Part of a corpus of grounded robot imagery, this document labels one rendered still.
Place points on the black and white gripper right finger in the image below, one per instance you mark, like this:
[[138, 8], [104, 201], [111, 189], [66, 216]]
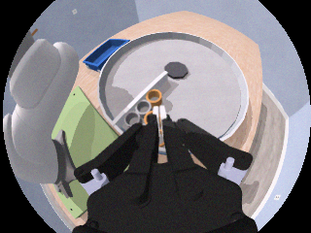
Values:
[[214, 154]]

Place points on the blue crate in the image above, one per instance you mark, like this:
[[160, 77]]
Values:
[[101, 54]]

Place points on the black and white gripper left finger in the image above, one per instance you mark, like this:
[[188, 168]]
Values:
[[136, 147]]

